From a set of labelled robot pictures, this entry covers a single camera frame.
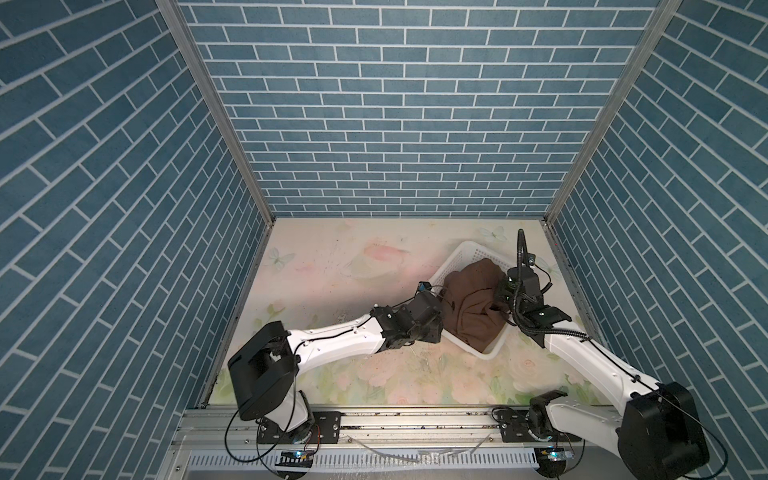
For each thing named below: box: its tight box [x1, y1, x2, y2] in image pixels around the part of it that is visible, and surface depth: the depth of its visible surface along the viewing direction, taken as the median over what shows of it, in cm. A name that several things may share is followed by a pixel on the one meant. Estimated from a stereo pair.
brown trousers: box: [439, 258, 507, 353], surface depth 85 cm
